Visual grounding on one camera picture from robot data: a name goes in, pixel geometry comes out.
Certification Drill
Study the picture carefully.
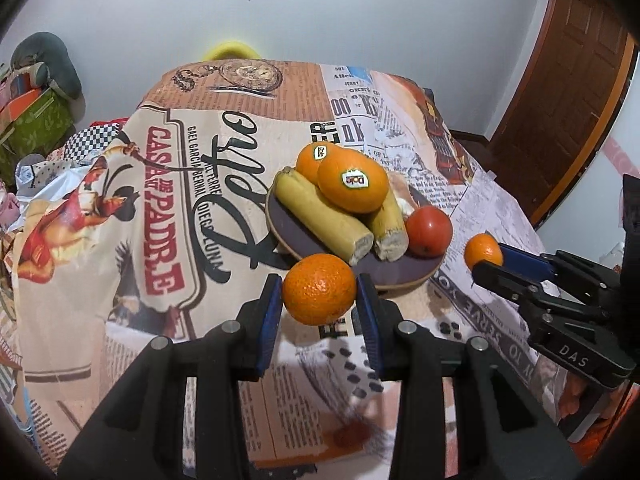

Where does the white frosted wardrobe door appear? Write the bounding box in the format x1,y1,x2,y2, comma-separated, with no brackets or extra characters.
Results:
537,55,640,273

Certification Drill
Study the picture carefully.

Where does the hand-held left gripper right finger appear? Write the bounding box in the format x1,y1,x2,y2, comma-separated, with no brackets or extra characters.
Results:
352,272,583,480

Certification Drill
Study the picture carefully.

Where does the printed newspaper tablecloth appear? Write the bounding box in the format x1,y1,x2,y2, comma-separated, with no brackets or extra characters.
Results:
10,57,601,480

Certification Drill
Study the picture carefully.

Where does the black white checkered cloth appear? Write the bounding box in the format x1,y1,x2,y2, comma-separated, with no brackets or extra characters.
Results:
59,122,127,162

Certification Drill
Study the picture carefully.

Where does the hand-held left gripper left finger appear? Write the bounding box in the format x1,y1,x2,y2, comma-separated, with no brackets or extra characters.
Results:
57,274,284,480

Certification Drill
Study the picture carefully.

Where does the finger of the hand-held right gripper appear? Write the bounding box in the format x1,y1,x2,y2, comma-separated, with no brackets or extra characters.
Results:
471,260,608,331
499,243,618,306

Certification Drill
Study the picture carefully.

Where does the orange box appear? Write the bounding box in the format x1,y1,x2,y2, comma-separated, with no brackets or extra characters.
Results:
0,72,51,126

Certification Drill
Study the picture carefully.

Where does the dark round plate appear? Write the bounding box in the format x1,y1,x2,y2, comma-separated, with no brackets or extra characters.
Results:
265,180,448,291

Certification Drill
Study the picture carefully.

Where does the white patterned cloth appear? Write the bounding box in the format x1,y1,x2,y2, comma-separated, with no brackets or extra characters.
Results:
15,154,72,197

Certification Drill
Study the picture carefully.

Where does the small tangerine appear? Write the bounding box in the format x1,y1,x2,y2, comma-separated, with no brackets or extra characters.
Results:
282,254,357,326
464,233,504,272

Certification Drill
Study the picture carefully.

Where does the yellow banana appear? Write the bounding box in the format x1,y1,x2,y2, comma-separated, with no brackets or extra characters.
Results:
362,187,412,262
275,166,375,267

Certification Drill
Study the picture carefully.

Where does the yellow chair backrest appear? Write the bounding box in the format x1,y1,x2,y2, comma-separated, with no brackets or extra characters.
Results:
201,40,261,62

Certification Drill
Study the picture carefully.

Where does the patterned bed sheet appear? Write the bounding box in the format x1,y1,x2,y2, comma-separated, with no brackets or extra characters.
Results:
0,230,33,416

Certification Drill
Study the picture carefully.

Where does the red tomato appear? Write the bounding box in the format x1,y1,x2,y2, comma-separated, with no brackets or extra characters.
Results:
405,206,454,259

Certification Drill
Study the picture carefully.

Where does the large orange with sticker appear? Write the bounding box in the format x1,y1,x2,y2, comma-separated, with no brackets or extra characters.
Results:
295,141,346,186
317,149,390,214

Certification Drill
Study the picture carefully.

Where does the brown wooden door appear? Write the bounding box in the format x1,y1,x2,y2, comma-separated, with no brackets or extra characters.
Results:
487,0,639,226

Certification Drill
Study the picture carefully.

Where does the grey long pillow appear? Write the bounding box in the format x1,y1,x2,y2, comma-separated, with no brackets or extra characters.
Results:
10,31,84,101

